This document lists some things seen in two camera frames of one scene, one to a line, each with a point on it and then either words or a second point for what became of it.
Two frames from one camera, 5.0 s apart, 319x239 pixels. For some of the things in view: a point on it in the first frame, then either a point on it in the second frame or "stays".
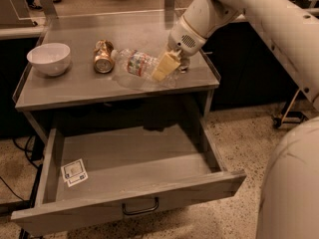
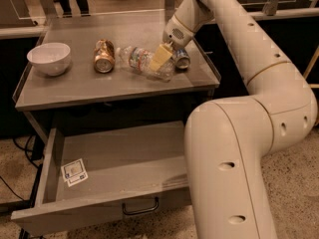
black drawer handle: [142, 210] stays
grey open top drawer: [92, 171] stays
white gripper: [182, 37] → [175, 31]
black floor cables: [35, 153] stays
